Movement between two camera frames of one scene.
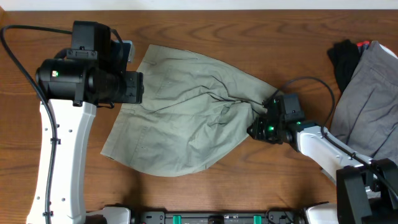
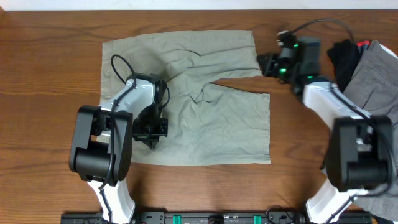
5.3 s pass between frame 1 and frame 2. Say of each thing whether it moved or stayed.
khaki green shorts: moved
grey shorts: stayed
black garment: stayed
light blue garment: stayed
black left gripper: moved
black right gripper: moved
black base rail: stayed
